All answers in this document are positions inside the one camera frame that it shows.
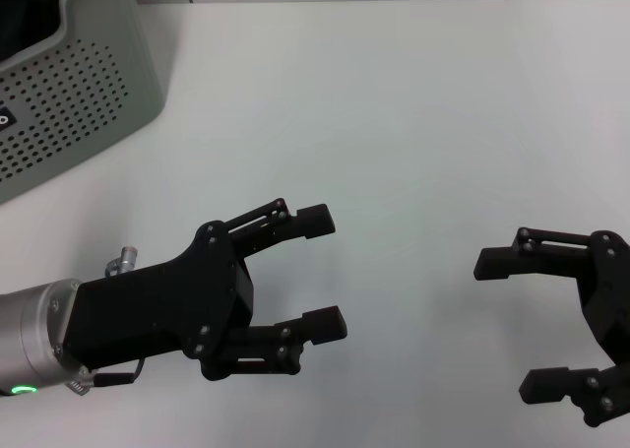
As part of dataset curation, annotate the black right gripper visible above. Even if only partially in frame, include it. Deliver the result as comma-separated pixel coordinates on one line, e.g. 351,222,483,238
473,226,630,427

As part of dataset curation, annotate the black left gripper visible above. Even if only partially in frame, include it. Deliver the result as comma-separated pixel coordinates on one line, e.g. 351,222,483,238
63,220,257,371

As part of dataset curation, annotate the grey-green perforated storage box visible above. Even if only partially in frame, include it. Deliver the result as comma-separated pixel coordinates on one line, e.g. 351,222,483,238
0,0,171,206

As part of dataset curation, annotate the silver left wrist cable connector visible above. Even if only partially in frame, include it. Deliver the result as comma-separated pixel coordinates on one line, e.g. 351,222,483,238
103,244,140,277

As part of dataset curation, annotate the black left wrist cable plug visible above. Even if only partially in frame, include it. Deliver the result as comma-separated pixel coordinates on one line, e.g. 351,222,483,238
68,356,147,396

